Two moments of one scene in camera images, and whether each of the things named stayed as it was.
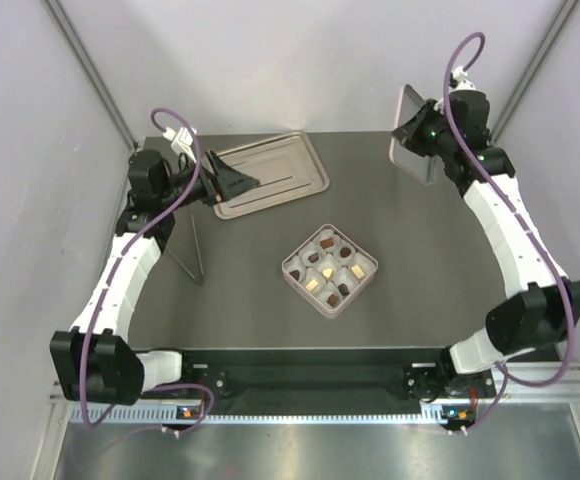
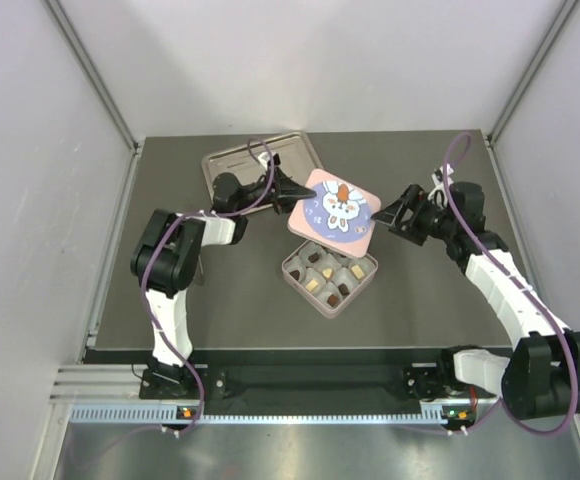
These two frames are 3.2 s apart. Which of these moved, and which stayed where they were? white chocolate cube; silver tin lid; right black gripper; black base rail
Moved: right black gripper; silver tin lid
Stayed: white chocolate cube; black base rail
